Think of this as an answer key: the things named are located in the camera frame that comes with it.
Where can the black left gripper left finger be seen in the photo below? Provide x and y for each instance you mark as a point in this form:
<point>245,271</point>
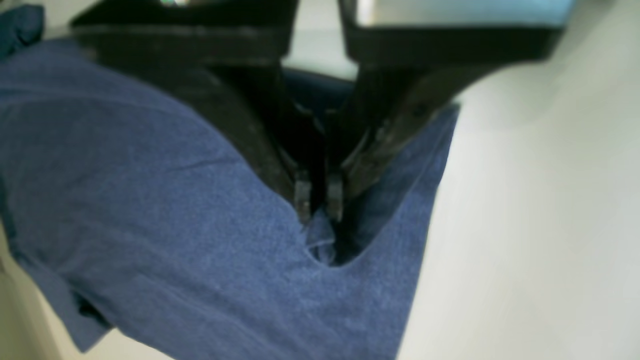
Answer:
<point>223,58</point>

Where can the blue t-shirt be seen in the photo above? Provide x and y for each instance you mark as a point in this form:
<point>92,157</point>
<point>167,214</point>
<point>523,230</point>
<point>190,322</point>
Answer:
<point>129,211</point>

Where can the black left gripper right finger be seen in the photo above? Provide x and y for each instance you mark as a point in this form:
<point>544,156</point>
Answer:
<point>414,57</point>

